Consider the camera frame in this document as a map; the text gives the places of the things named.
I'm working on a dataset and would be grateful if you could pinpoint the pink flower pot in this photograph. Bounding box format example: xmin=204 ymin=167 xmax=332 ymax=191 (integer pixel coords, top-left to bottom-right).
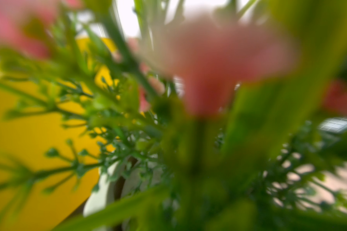
xmin=0 ymin=1 xmax=347 ymax=231

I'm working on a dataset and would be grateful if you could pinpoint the yellow rack with coloured shelves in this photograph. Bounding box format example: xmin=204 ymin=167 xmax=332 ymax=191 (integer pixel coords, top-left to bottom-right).
xmin=0 ymin=36 xmax=119 ymax=231

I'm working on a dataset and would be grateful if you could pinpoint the white wire basket back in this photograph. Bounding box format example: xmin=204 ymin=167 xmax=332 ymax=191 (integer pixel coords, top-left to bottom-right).
xmin=318 ymin=117 xmax=347 ymax=133

